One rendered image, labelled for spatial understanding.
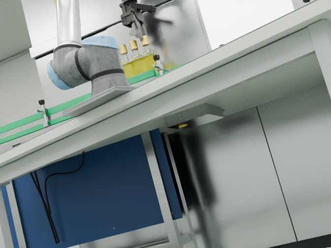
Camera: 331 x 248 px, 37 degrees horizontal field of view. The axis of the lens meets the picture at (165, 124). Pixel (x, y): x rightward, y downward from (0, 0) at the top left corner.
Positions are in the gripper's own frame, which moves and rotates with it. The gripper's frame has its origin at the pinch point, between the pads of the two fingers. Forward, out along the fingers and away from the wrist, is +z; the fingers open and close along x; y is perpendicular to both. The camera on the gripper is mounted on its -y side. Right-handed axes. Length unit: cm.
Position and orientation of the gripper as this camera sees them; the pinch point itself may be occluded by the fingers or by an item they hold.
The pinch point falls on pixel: (144, 38)
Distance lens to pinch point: 232.7
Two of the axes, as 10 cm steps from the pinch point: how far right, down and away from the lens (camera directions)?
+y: -8.6, 3.0, 4.1
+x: -4.4, -0.2, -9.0
